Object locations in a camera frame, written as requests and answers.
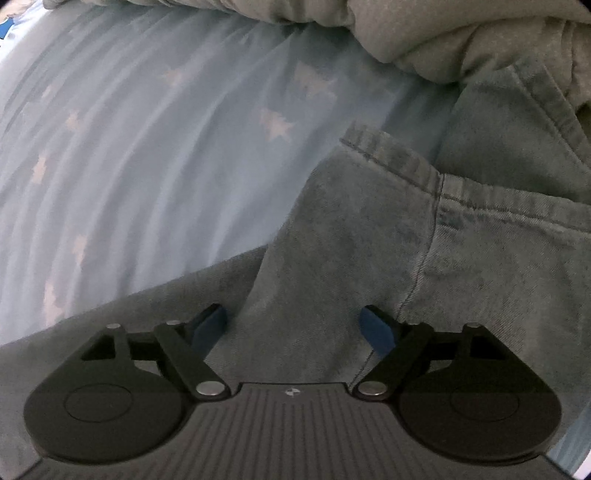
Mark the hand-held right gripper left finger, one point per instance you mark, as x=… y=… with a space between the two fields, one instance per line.
x=210 y=325

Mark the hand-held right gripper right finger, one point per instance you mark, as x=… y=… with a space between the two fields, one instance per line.
x=376 y=330

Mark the grey-blue denim jeans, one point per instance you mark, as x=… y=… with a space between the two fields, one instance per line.
x=346 y=230

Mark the light blue tree-print bedsheet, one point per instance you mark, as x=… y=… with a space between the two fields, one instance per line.
x=161 y=184

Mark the grey crumpled blanket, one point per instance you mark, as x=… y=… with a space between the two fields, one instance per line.
x=443 y=32

